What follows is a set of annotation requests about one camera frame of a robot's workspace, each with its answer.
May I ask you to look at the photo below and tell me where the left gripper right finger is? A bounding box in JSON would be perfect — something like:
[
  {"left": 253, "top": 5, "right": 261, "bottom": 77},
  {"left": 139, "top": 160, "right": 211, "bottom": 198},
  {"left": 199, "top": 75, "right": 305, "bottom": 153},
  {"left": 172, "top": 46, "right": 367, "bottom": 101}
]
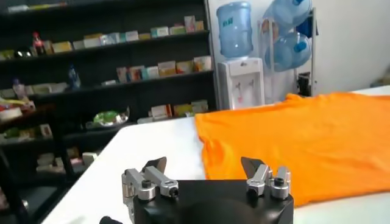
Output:
[{"left": 240, "top": 156, "right": 292, "bottom": 200}]

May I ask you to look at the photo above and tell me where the tall pink white box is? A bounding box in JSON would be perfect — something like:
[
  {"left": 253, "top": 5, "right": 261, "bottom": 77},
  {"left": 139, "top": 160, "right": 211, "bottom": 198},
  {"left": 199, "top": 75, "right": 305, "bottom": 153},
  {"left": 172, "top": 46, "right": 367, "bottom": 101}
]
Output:
[{"left": 184, "top": 15, "right": 196, "bottom": 33}]

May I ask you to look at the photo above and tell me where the bowl of green packets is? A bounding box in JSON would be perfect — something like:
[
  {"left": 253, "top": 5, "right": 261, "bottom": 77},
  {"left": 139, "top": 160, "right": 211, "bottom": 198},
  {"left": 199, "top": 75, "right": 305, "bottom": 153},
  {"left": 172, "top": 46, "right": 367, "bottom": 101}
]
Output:
[{"left": 86, "top": 106, "right": 131, "bottom": 129}]

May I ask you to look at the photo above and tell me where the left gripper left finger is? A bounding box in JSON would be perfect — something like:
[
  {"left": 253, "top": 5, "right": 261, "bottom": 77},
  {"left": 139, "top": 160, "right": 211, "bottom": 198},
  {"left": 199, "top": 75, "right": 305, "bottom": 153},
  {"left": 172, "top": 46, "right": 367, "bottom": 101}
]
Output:
[{"left": 121, "top": 156, "right": 180, "bottom": 204}]

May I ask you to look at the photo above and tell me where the yellow white medicine box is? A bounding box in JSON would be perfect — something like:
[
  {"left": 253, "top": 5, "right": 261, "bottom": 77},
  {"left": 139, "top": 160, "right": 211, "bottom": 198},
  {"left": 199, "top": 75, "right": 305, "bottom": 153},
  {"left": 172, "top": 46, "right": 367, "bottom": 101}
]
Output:
[
  {"left": 51, "top": 41, "right": 73, "bottom": 54},
  {"left": 157, "top": 60, "right": 177, "bottom": 77}
]

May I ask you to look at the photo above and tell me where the orange t-shirt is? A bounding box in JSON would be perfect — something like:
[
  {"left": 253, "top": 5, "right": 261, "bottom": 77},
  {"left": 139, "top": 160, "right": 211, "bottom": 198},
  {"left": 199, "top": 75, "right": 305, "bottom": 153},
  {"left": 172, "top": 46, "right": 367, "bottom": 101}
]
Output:
[{"left": 194, "top": 93, "right": 390, "bottom": 208}]

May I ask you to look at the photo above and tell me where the cola bottle red cap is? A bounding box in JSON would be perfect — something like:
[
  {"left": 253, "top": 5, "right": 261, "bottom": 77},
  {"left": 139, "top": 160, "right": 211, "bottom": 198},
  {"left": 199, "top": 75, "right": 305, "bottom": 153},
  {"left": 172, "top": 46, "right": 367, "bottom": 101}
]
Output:
[{"left": 32, "top": 31, "right": 46, "bottom": 56}]

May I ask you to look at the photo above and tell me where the yellow green medicine box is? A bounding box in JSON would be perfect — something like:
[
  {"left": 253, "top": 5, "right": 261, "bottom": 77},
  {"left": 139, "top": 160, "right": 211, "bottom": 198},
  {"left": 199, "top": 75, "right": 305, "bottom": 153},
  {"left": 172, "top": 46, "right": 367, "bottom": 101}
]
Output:
[{"left": 172, "top": 103, "right": 193, "bottom": 117}]

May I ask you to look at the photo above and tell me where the teal white medicine box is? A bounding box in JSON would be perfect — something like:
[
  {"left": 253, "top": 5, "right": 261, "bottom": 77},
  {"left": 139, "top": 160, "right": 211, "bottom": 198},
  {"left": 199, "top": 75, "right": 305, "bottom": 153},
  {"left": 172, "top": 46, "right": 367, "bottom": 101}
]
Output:
[{"left": 141, "top": 66, "right": 160, "bottom": 80}]

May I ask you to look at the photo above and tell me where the blue water jug with label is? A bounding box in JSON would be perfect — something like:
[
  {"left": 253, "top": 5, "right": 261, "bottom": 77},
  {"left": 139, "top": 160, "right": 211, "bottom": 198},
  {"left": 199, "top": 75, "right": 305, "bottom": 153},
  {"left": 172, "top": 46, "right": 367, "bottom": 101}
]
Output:
[{"left": 216, "top": 1, "right": 254, "bottom": 59}]

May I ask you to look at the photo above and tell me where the blue drink bottle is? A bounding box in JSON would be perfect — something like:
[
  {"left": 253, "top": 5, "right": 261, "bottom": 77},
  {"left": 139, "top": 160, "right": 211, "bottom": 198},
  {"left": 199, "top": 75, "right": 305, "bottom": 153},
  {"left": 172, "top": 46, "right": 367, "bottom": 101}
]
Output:
[{"left": 67, "top": 63, "right": 82, "bottom": 90}]

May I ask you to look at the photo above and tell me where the blue white medicine box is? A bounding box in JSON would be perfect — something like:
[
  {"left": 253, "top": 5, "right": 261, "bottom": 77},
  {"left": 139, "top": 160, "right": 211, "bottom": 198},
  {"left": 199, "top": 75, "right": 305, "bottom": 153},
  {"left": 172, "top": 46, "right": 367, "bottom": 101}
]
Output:
[{"left": 100, "top": 32, "right": 126, "bottom": 46}]

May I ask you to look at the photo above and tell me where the white carton box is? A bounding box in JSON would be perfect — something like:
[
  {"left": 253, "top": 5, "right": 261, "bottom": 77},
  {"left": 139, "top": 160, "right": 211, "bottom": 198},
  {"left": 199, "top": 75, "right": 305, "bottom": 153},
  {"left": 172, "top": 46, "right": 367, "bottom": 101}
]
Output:
[{"left": 32, "top": 82, "right": 68, "bottom": 94}]

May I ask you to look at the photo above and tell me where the white water dispenser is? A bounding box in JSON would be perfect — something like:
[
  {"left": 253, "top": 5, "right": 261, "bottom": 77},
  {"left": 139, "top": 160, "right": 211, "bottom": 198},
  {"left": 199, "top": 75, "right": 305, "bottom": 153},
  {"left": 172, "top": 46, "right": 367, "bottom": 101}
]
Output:
[{"left": 217, "top": 57, "right": 265, "bottom": 110}]

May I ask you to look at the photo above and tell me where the orange white medicine box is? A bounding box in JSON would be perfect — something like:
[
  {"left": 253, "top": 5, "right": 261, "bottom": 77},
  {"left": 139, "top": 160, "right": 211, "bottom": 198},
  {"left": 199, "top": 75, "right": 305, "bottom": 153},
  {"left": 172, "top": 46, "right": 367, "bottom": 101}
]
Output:
[{"left": 175, "top": 60, "right": 194, "bottom": 75}]

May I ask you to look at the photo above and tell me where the black shelving unit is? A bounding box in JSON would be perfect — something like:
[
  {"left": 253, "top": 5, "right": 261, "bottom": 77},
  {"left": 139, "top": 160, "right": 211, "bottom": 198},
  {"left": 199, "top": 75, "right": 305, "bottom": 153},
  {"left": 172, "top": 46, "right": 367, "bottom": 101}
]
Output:
[{"left": 0, "top": 0, "right": 218, "bottom": 189}]

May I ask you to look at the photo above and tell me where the white pink medicine box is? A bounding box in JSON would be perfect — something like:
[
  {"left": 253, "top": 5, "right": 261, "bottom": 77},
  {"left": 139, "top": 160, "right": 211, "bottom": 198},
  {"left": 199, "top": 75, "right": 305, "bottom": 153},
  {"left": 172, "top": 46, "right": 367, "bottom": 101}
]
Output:
[{"left": 116, "top": 66, "right": 128, "bottom": 84}]

